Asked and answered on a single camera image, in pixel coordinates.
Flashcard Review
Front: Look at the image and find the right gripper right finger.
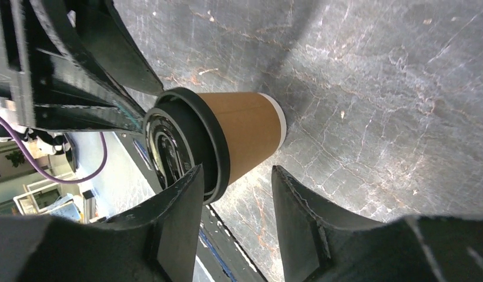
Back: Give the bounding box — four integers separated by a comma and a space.
271, 166, 483, 281

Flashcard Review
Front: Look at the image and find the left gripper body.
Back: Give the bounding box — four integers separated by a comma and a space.
0, 1, 43, 129

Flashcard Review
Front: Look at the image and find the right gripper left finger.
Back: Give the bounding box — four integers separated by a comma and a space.
0, 165, 204, 281

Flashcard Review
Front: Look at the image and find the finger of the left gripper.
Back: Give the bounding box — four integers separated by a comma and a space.
66, 1, 164, 95
30, 1, 145, 133

